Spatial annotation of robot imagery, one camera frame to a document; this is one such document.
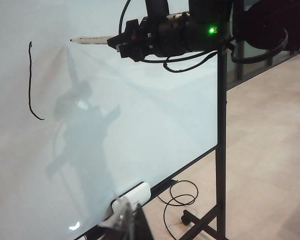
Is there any white marker with orange label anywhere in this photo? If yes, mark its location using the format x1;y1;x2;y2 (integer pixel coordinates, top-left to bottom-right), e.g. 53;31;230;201
69;35;115;46

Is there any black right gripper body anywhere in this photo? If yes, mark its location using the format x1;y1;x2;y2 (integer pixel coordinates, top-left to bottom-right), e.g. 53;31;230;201
139;12;191;61

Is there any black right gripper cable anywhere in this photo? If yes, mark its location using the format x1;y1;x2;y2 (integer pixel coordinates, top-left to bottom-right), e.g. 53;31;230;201
118;0;237;73

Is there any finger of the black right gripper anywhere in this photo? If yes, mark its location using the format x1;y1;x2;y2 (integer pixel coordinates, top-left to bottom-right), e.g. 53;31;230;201
106;18;142;47
117;44;142;62

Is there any right wrist camera housing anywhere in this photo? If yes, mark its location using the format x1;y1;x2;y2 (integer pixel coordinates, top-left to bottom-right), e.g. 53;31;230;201
144;0;170;19

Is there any black floor cable with plug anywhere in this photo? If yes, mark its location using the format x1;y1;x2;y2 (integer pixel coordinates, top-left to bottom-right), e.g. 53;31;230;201
157;179;200;240

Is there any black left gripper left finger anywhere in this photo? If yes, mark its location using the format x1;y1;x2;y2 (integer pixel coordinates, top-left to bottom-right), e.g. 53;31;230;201
97;197;134;240

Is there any black marker stroke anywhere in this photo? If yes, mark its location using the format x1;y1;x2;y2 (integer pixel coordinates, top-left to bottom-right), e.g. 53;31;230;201
27;41;45;121

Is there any white whiteboard eraser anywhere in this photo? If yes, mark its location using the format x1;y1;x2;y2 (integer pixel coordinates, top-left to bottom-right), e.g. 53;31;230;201
111;181;151;213

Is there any whiteboard on black stand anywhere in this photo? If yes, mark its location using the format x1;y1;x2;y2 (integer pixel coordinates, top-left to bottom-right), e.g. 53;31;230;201
180;43;229;240

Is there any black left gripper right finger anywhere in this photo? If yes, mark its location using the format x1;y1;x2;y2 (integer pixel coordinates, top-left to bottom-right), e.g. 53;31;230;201
129;201;154;240

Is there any white glass whiteboard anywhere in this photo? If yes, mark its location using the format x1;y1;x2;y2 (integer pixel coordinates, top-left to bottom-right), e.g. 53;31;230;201
0;0;220;240

